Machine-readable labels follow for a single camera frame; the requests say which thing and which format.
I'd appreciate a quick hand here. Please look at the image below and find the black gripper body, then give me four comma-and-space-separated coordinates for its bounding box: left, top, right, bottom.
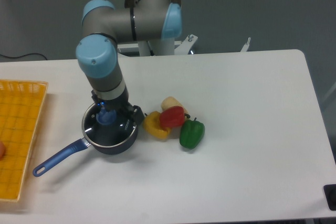
91, 87, 134, 115

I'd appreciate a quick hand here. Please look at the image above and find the yellow woven basket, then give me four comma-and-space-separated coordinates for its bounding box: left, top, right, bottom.
1, 79, 48, 202

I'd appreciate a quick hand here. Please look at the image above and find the glass pot lid blue knob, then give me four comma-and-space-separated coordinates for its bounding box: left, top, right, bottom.
82, 102, 139, 148

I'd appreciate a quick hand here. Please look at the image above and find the orange object in basket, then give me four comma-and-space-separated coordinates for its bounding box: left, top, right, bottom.
0, 141, 6, 158

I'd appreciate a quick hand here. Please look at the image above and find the green toy bell pepper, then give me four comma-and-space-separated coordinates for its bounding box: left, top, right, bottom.
180, 118, 205, 150

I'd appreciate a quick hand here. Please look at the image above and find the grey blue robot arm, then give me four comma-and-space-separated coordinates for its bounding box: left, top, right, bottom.
76, 0, 182, 125

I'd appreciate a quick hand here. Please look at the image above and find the beige toy bread roll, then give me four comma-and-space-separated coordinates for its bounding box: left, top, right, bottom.
161, 97, 188, 114

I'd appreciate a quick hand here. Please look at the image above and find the yellow toy bell pepper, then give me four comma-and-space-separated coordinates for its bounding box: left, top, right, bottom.
143, 111, 171, 140

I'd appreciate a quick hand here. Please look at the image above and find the dark blue saucepan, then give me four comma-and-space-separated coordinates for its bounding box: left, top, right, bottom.
33, 103, 144, 177

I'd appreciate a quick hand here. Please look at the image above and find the black floor cable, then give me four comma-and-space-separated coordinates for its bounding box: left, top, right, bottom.
0, 53, 48, 60

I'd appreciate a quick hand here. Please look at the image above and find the black table corner socket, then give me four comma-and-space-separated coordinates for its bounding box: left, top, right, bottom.
323, 184, 336, 211

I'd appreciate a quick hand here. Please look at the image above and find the red toy bell pepper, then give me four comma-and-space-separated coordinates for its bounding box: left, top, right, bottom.
159, 106, 190, 128

